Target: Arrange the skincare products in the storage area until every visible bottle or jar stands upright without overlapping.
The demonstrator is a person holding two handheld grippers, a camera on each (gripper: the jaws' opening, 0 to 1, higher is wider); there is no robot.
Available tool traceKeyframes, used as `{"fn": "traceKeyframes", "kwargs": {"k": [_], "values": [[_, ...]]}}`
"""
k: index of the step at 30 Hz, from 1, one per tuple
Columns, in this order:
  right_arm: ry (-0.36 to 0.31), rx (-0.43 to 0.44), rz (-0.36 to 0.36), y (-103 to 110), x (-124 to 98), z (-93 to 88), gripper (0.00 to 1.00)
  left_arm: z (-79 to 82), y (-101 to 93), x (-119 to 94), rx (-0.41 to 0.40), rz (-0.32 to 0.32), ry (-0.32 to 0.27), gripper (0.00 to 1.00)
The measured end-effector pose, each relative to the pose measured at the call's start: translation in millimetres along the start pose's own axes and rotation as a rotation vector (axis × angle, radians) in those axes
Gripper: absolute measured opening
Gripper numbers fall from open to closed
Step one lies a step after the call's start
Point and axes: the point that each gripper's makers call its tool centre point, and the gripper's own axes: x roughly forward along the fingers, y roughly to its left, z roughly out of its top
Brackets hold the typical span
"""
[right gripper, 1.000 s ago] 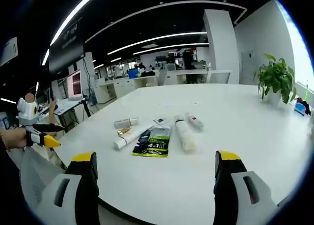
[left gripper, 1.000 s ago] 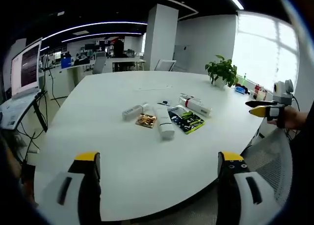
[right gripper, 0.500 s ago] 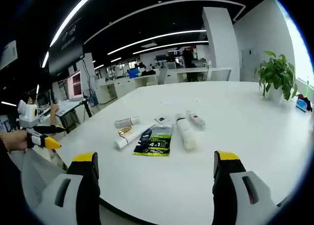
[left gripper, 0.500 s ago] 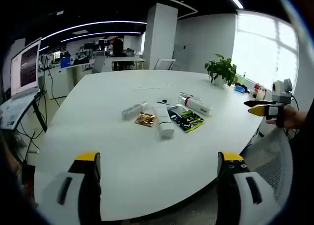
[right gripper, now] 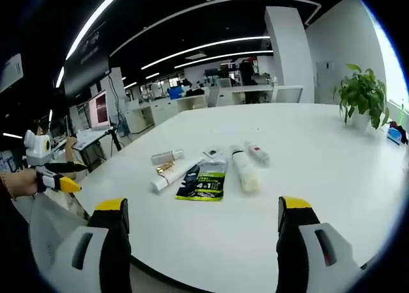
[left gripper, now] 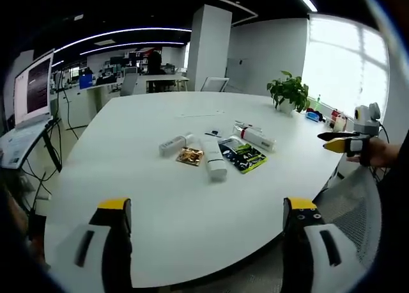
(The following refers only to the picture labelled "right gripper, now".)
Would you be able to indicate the small silver skincare bottle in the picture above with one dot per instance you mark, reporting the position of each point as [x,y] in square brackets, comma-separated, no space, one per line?
[166,157]

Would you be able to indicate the white side desk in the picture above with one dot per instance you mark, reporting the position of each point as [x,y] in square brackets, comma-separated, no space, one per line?
[92,139]

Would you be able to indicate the white grey chair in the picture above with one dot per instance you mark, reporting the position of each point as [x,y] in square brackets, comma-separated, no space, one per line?
[51,232]

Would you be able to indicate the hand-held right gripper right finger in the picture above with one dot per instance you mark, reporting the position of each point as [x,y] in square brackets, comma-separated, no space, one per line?
[303,242]

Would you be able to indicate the small grey skincare sachet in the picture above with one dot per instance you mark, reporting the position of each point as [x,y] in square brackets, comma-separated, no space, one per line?
[213,153]

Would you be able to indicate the blue white box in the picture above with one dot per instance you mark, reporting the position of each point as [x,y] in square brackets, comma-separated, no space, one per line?
[394,135]

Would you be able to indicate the person's left hand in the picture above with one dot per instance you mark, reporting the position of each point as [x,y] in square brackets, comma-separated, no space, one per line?
[22,184]

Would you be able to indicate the white gold skincare tube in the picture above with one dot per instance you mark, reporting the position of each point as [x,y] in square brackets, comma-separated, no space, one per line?
[174,176]

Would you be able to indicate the white red label skincare bottle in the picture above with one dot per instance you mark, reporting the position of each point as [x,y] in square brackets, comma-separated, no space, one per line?
[257,153]

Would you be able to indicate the white wall panel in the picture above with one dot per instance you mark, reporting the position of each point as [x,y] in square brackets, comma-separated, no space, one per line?
[11,72]

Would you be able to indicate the blue storage box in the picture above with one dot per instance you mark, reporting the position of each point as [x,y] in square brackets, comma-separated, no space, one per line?
[175,92]

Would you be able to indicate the black green skincare sachet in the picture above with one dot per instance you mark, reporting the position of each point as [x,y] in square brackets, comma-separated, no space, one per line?
[204,181]

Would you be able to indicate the cream white skincare bottle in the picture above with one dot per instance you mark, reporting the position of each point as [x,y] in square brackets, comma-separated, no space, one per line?
[244,171]

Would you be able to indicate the computer monitor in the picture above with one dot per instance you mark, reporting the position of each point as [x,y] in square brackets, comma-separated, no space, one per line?
[99,109]

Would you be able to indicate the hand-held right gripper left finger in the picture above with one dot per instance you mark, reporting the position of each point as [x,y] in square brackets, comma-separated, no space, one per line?
[105,242]

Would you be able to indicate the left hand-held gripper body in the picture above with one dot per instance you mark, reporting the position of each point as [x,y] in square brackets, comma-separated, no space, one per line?
[36,149]

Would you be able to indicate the black hanging screen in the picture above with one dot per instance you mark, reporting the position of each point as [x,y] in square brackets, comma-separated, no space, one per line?
[87,59]

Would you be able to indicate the green potted plant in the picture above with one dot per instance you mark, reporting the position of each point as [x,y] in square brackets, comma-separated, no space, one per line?
[362,94]

